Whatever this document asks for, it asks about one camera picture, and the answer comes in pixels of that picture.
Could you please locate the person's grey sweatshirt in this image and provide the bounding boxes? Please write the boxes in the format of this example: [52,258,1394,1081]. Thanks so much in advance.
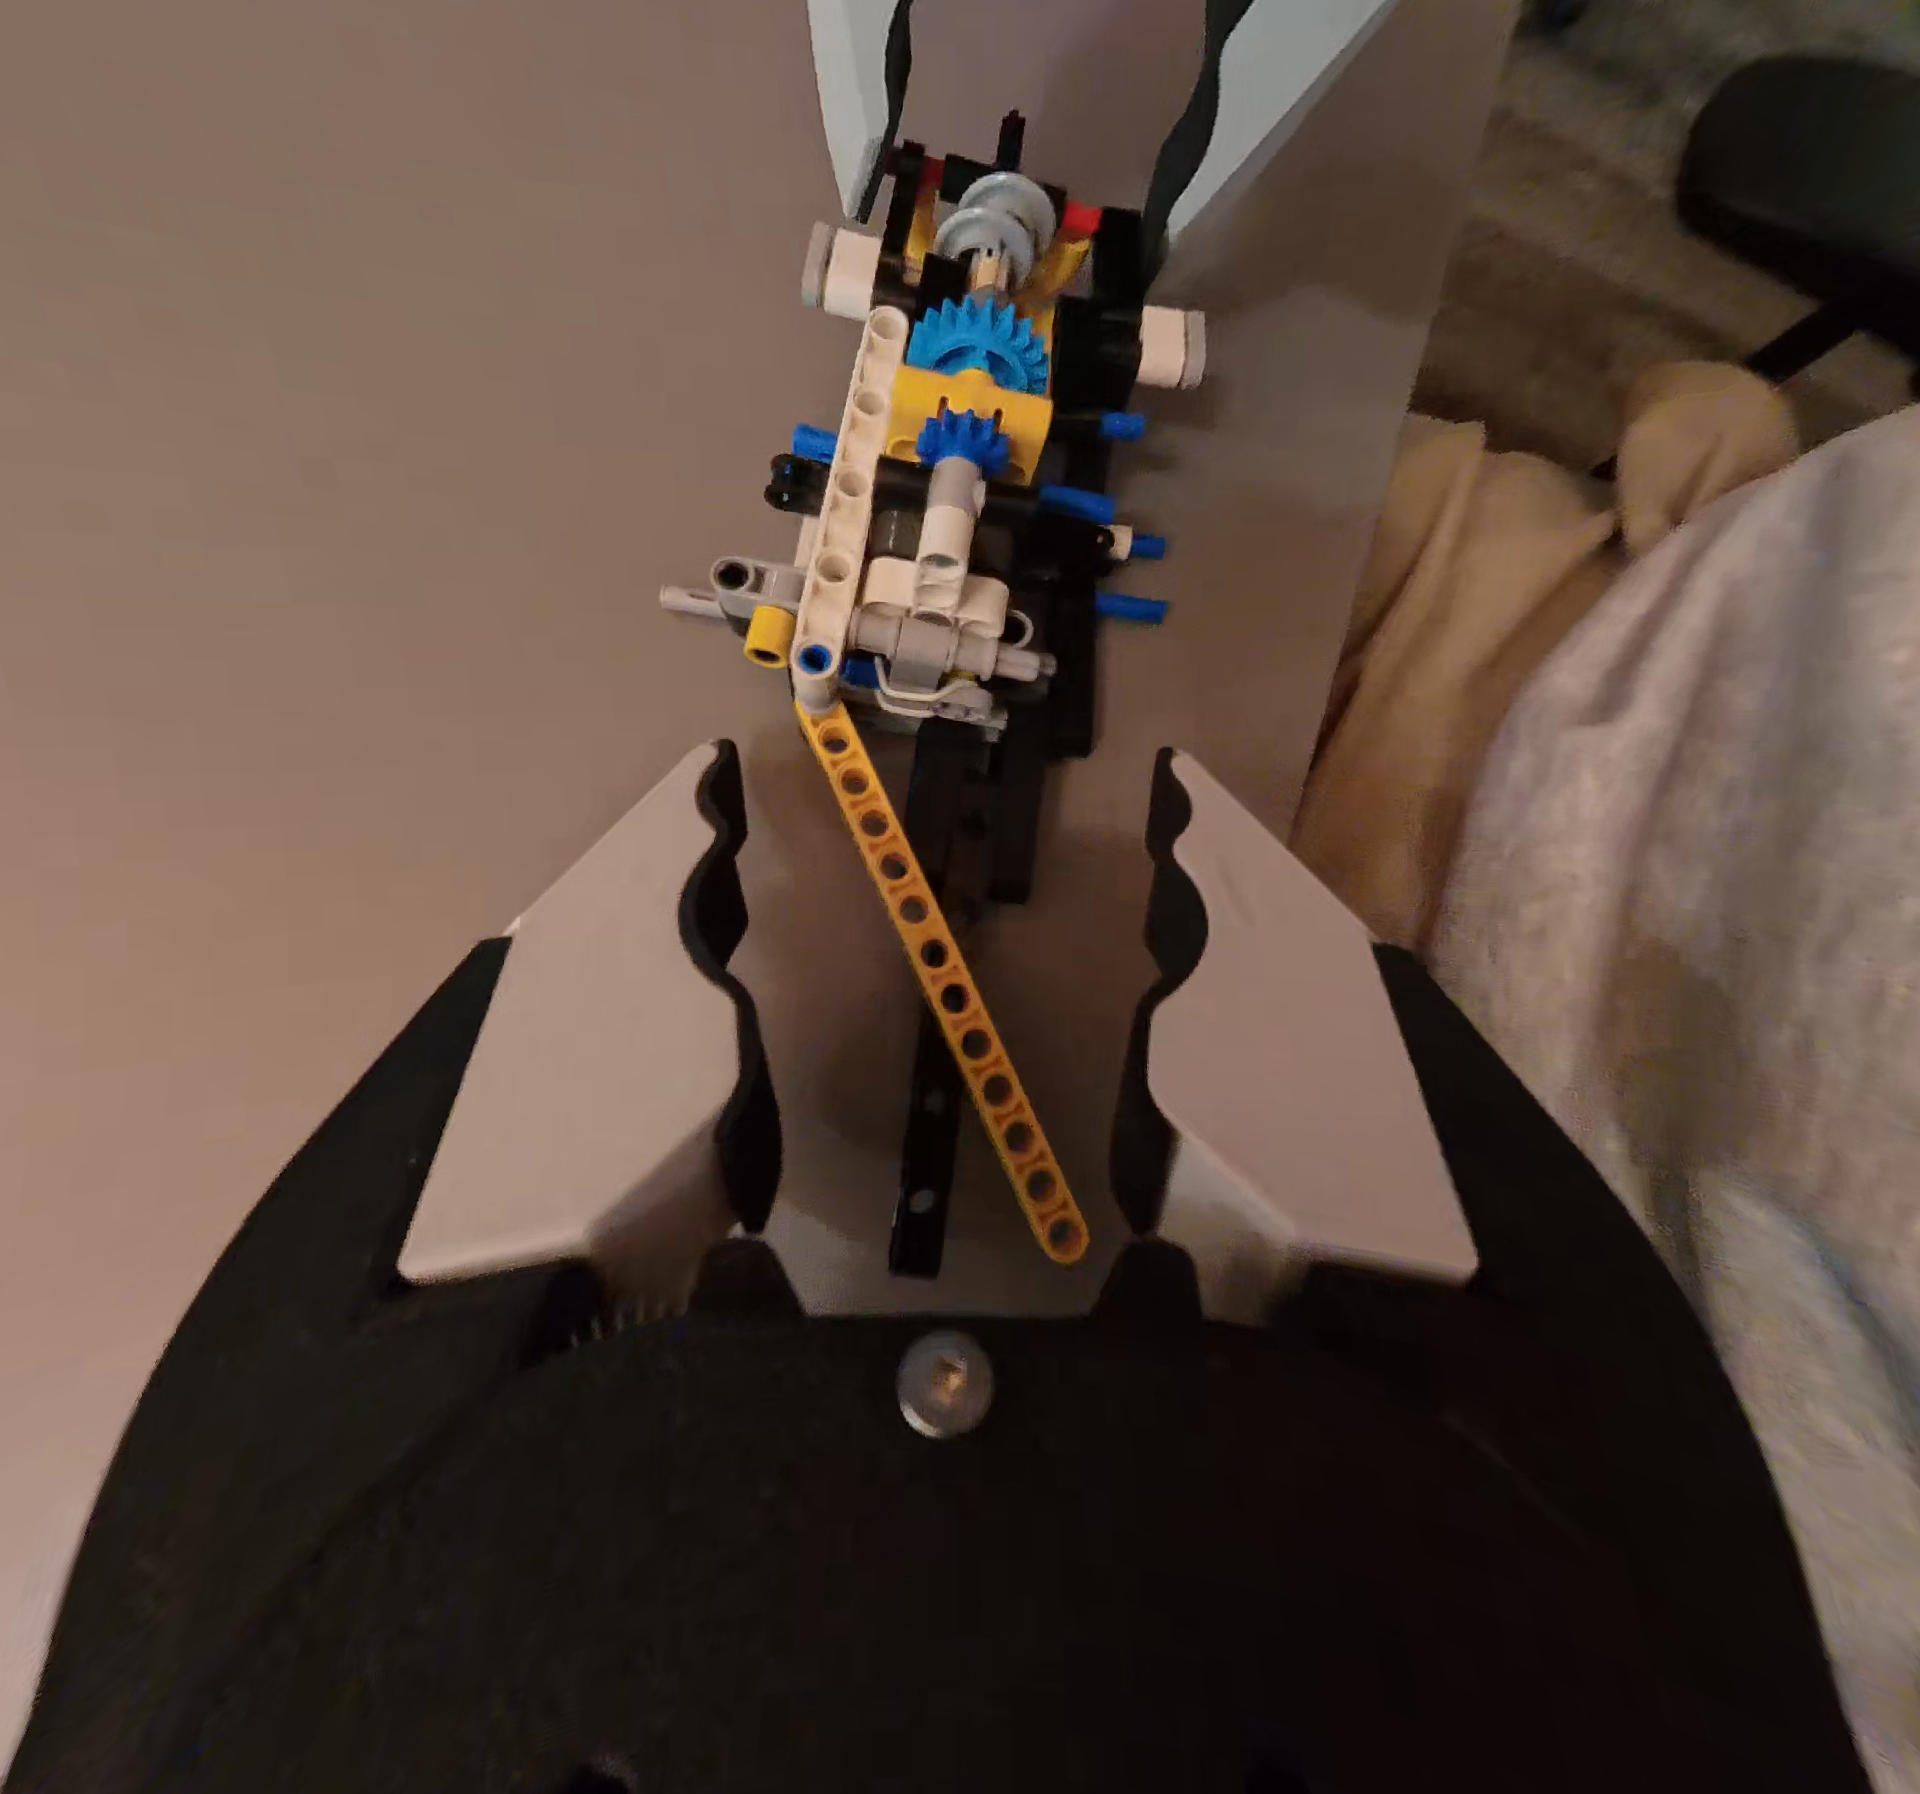
[1424,405,1920,1794]

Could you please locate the person's beige pants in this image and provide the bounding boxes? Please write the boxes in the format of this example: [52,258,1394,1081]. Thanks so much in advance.
[1289,362,1802,957]

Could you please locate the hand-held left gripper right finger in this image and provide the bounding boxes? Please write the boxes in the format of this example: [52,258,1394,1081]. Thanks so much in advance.
[1113,747,1483,1330]

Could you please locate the multicoloured lego gear assembly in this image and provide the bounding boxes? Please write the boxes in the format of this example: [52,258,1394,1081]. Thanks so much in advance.
[660,112,1210,1277]

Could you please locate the black office chair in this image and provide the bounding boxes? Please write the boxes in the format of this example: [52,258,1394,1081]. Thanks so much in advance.
[1672,53,1920,378]

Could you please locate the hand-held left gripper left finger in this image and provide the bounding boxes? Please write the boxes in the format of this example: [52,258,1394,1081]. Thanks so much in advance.
[395,739,786,1308]

